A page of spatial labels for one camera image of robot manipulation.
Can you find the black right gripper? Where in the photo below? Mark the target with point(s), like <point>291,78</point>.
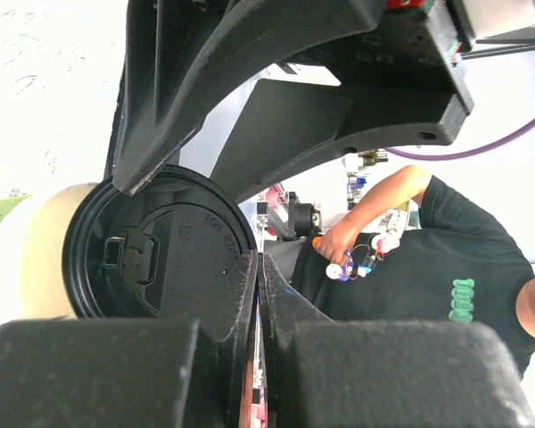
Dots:
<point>399,84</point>

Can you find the black plastic coffee lid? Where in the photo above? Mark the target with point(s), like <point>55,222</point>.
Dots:
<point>153,254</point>

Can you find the green white paper cup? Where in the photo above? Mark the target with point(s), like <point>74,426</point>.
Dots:
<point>32,234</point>

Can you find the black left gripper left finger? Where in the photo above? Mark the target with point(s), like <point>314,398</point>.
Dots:
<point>193,370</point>

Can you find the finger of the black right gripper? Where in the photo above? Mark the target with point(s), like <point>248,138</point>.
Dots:
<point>184,57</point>

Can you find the person in black shirt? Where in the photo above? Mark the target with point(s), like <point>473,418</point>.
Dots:
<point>459,265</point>

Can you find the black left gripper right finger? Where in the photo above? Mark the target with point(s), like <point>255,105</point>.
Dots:
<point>322,373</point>

